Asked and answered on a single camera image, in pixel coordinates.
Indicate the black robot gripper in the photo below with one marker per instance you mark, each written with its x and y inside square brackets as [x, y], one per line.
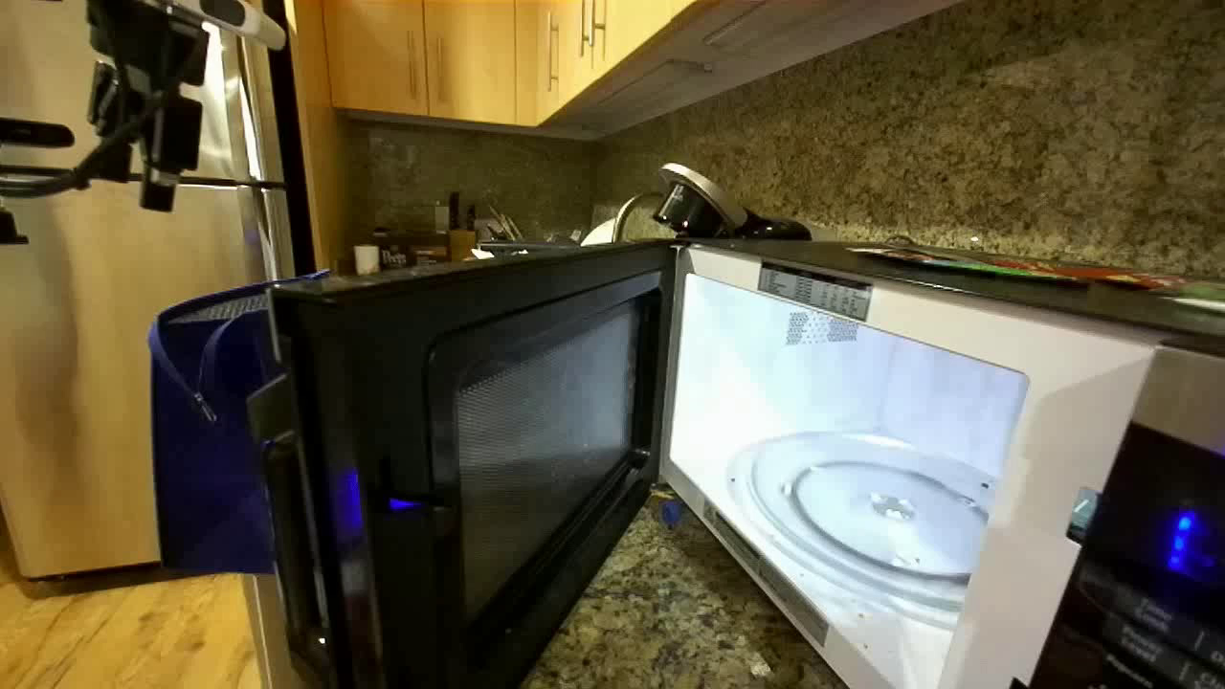
[146, 50]

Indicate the black pod coffee machine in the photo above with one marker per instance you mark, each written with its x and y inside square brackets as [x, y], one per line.
[702, 205]

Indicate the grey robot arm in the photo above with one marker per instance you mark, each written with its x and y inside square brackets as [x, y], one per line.
[234, 21]

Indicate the stainless steel refrigerator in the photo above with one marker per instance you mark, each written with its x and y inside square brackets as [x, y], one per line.
[88, 358]

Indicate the white paper cup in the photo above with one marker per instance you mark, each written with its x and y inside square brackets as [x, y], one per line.
[364, 260]

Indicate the blue bag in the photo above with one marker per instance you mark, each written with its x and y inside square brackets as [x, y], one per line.
[204, 436]

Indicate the dark bottle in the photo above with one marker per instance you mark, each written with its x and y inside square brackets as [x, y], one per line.
[458, 227]

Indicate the white rounded kitchen appliance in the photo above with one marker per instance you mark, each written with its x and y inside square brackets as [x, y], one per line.
[618, 225]

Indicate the black microwave door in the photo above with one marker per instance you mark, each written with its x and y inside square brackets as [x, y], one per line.
[512, 463]

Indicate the glass microwave turntable plate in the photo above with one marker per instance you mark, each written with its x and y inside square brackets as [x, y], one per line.
[865, 512]

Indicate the black microwave oven body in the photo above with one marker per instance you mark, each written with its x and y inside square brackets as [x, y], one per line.
[922, 424]

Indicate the colourful flat papers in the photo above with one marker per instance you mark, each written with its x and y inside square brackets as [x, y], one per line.
[1019, 270]

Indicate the wooden wall cabinets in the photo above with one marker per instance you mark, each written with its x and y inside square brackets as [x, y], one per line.
[485, 61]

